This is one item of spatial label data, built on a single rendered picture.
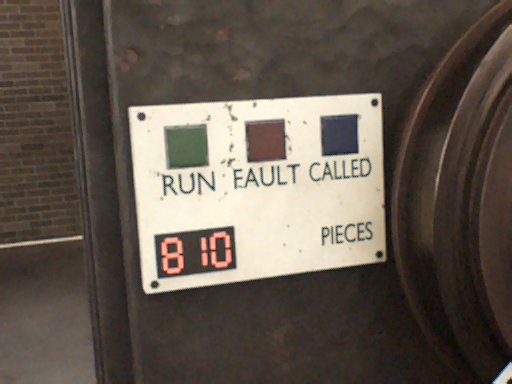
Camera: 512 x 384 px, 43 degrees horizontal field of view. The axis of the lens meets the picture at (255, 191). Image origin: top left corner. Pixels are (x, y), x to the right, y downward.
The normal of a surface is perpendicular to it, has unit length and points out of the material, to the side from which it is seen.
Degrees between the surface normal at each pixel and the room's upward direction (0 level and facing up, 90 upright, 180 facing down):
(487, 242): 90
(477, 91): 90
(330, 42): 90
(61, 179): 90
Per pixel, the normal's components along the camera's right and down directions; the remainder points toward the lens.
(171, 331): 0.30, 0.11
